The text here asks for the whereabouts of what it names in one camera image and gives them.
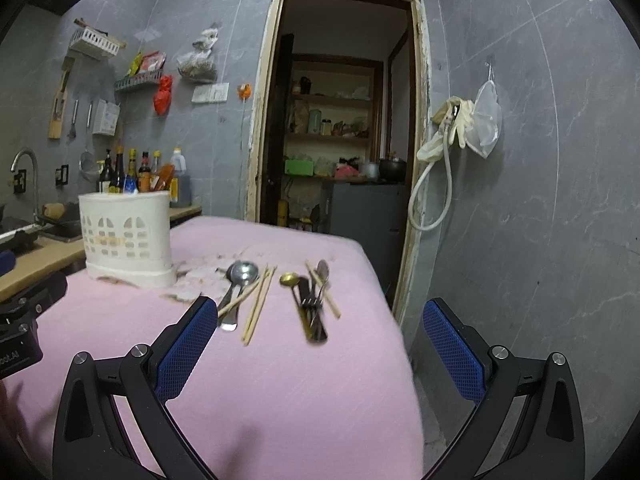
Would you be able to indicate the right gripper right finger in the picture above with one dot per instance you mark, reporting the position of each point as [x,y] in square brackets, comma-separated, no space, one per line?
[547,441]

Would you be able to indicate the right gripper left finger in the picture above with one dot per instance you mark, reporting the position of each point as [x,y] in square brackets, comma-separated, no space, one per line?
[90,439]

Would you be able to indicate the bamboo chopstick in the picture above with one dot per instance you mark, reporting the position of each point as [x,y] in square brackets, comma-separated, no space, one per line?
[263,289]
[244,294]
[327,296]

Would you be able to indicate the large steel spoon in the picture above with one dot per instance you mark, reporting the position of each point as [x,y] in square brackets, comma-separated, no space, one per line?
[229,321]

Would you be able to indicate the gold spoon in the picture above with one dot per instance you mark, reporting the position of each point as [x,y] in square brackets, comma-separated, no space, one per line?
[305,304]

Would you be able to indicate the steel fork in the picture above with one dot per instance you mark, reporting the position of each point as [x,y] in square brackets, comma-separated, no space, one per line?
[310,304]

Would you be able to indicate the small steel spoon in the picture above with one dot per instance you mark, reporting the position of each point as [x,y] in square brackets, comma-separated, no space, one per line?
[322,270]

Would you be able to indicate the white plastic utensil holder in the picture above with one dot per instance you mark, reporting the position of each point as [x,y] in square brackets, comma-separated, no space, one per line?
[127,238]

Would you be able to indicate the dark sauce bottle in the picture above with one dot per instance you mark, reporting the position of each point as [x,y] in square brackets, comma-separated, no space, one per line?
[118,180]

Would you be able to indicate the wooden knife holder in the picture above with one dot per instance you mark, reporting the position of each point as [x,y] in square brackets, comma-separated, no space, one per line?
[58,107]

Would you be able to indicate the pink floral tablecloth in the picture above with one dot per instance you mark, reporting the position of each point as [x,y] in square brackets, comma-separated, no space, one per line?
[276,407]

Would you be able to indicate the oil jug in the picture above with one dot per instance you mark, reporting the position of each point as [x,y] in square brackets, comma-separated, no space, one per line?
[180,187]

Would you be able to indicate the red plastic bag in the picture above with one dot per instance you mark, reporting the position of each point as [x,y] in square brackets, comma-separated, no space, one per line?
[162,96]

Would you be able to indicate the grey cabinet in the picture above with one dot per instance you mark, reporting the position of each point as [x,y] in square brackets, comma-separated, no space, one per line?
[373,214]

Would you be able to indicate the bag of dried goods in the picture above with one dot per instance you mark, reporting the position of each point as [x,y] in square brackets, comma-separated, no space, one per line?
[198,64]

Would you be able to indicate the green box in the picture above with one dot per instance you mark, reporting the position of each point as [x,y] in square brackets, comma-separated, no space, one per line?
[299,167]

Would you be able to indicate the clear plastic bag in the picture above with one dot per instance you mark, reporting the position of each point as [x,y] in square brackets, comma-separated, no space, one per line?
[483,135]

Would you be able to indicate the rubber gloves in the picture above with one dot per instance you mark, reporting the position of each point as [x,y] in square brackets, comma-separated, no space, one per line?
[454,120]

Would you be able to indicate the white wall box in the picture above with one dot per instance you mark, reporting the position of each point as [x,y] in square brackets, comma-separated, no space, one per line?
[105,118]

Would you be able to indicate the grey wall shelf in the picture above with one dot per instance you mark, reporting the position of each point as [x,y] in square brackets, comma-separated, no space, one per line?
[142,80]

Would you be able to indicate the white wall basket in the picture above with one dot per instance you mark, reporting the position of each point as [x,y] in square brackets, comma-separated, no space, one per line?
[94,43]

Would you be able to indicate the white wall switch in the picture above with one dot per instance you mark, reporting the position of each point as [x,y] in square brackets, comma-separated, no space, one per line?
[210,93]

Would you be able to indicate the orange wall hook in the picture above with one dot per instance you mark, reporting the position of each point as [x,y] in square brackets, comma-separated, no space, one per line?
[244,91]

